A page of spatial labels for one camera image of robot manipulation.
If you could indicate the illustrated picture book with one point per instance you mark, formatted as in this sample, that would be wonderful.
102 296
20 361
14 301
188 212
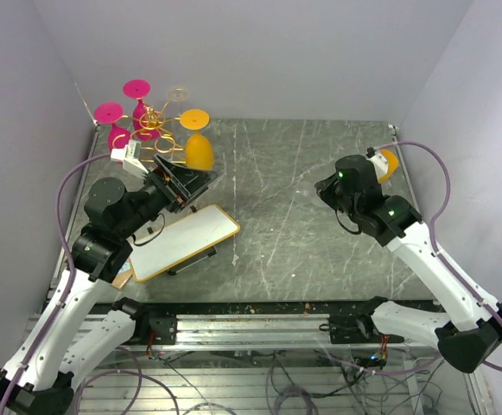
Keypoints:
124 275

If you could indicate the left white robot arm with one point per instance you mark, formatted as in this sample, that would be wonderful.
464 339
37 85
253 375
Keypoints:
46 371

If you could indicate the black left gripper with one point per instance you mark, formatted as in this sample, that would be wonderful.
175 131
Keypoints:
187 183

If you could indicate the clear wine glass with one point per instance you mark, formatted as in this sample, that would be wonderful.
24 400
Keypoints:
305 192
174 105

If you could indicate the gold wire glass rack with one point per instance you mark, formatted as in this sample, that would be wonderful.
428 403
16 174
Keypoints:
155 125

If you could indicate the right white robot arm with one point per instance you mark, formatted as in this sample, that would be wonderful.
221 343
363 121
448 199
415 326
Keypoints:
469 328

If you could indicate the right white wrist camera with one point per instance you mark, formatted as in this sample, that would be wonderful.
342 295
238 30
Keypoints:
380 163

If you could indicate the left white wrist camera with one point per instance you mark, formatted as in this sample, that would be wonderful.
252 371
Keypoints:
129 157

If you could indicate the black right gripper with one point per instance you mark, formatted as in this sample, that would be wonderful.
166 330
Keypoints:
325 190

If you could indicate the magenta wine glass rear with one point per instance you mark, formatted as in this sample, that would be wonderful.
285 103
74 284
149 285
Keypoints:
138 89

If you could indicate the magenta wine glass front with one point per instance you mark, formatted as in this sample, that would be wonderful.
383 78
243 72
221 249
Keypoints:
110 113

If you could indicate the yellow wine glass front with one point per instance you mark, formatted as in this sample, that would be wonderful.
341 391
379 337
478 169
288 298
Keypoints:
393 161

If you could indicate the clear wine glass rear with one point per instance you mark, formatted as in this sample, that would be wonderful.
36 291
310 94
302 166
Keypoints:
174 105

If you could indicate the magenta wine glass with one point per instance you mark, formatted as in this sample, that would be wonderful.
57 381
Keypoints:
110 113
138 89

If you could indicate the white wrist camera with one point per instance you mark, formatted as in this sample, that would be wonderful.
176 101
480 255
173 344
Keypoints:
129 157
380 163

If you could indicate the yellow wine glass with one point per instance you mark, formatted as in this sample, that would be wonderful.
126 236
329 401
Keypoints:
198 150
393 161

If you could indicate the white gold-framed tray stand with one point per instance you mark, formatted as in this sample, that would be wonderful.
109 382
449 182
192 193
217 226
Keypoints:
181 240

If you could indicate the clear wine glass front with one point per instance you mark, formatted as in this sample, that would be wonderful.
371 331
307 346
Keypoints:
305 192

